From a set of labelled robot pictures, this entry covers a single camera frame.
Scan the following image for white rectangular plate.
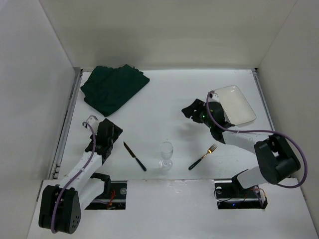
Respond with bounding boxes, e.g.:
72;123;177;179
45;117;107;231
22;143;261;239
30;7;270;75
215;86;256;125

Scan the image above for left aluminium table rail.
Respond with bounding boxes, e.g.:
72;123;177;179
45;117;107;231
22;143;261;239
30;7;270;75
48;67;83;179

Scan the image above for aluminium table rail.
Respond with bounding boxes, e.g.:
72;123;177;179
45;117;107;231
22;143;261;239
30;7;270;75
48;67;83;179
252;68;275;130

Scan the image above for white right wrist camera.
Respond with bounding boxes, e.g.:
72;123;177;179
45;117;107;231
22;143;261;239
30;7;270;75
208;91;219;100

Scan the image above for gold knife dark green handle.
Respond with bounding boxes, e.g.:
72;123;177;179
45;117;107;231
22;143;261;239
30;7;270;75
123;142;147;172

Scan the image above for clear wine glass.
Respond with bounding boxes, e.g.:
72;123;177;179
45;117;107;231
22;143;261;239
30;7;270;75
159;141;173;171

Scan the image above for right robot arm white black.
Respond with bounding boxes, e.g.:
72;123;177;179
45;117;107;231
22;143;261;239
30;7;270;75
181;99;301;193

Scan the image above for right aluminium table rail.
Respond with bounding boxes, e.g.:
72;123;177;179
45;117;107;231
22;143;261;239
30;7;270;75
252;68;275;130

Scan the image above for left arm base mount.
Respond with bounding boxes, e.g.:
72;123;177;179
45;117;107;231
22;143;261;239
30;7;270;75
85;181;128;211

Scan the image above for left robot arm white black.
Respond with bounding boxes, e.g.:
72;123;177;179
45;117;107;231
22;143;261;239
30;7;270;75
38;116;123;234

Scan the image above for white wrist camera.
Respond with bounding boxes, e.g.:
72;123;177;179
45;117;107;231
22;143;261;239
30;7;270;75
86;115;99;128
208;91;219;100

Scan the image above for dark green cloth placemat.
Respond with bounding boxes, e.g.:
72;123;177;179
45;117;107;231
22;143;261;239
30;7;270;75
80;64;150;117

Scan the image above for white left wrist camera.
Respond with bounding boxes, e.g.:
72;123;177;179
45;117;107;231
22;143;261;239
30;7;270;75
86;115;99;128

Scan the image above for gold fork dark green handle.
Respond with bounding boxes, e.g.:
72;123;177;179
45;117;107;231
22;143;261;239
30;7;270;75
188;144;217;170

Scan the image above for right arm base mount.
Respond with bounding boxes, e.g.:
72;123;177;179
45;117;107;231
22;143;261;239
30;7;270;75
213;180;268;210

